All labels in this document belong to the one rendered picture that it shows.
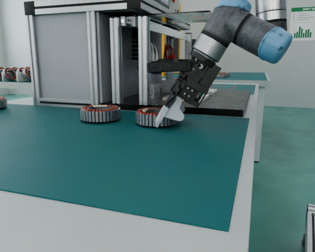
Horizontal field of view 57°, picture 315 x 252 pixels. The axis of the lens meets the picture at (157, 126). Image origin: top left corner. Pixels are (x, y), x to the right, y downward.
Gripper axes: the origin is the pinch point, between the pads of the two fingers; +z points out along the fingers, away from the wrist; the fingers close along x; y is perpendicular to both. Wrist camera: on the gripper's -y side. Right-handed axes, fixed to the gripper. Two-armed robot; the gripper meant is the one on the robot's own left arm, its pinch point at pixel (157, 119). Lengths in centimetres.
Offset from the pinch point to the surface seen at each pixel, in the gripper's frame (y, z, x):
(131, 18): -24.5, -19.5, 27.1
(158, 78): -10, -1, 82
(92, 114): -15.3, 7.0, -2.1
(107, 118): -11.6, 6.3, -1.1
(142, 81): -10.5, -4.1, 20.2
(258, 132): 86, 5, 187
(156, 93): -5.3, -0.1, 38.6
